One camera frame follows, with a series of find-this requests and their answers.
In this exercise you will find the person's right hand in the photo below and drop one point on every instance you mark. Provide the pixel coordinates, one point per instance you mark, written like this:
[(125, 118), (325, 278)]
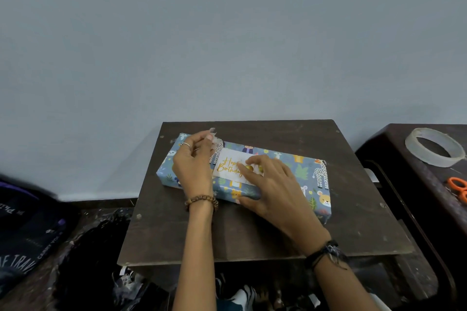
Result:
[(284, 201)]

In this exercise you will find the person's left hand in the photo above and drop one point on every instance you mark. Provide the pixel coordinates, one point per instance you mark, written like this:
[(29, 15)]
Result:
[(193, 168)]

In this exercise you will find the happy birthday card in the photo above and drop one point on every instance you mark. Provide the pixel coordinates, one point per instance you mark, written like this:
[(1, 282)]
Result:
[(226, 156)]

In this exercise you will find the clear tape wad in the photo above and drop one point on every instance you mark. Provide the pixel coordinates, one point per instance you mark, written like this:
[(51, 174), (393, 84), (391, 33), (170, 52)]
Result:
[(218, 138)]

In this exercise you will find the clear tape roll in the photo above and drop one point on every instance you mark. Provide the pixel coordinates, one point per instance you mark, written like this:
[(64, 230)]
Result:
[(416, 150)]

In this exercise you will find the person's right forearm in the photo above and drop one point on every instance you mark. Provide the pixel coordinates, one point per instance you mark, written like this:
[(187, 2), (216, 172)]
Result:
[(343, 285)]

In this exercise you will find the person's left forearm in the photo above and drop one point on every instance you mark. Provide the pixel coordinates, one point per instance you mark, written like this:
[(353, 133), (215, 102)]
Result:
[(195, 267)]

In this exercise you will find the person's bare foot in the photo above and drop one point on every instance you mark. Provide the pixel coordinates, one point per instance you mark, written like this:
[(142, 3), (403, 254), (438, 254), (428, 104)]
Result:
[(262, 301)]

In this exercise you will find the small dark wooden table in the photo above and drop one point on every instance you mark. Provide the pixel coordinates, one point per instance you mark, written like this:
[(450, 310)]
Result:
[(164, 234)]

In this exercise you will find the teal white patterned trousers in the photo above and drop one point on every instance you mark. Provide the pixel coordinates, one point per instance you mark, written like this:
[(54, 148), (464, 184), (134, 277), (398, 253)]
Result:
[(240, 298)]

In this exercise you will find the brown plastic stool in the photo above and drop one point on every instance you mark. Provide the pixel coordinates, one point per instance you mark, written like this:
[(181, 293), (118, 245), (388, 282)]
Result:
[(386, 139)]

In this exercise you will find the crumpled paper scraps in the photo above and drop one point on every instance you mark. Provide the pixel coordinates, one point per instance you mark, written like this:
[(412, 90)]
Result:
[(126, 281)]

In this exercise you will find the black lined trash bin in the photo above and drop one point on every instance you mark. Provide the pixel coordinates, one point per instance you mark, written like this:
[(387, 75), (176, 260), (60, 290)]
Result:
[(87, 267)]

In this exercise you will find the black purple backpack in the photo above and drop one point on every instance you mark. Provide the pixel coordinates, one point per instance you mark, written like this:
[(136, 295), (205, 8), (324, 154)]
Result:
[(25, 234)]

